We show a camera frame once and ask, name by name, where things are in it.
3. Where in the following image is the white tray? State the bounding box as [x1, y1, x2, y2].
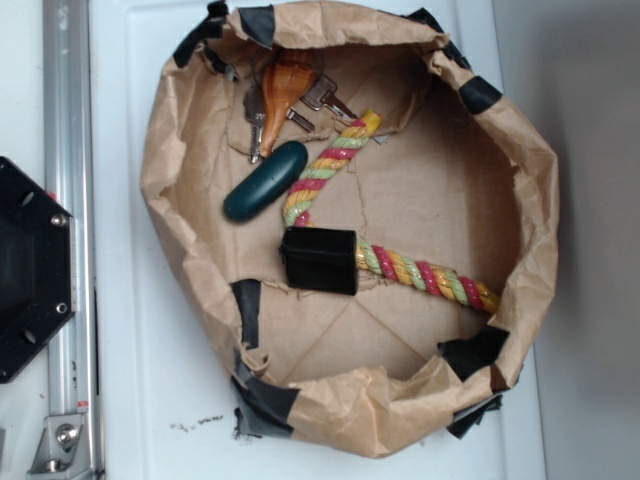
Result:
[89, 1, 546, 479]

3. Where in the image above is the black box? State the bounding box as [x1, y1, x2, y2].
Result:
[279, 227, 358, 295]

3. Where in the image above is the metal corner bracket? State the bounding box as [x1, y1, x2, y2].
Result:
[26, 413, 89, 479]

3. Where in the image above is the aluminium extrusion rail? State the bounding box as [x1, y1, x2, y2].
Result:
[43, 1, 104, 479]

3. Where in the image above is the brown paper bag bin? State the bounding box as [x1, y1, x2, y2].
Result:
[141, 1, 559, 458]

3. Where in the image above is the silver key left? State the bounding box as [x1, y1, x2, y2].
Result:
[243, 86, 266, 164]

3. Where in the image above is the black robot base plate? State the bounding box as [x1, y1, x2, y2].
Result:
[1, 157, 74, 384]

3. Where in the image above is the silver key right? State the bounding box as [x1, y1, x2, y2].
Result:
[301, 75, 357, 119]

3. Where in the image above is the multicoloured twisted rope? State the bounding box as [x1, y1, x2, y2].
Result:
[282, 109, 502, 314]

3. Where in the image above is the silver key middle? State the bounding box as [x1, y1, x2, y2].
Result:
[286, 107, 315, 132]

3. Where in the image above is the silver key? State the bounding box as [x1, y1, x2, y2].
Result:
[286, 107, 315, 132]
[301, 75, 357, 119]
[243, 86, 266, 164]

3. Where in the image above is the orange conch seashell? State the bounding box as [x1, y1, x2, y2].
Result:
[260, 49, 316, 157]

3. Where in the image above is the dark green oval case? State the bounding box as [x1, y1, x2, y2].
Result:
[223, 141, 309, 222]

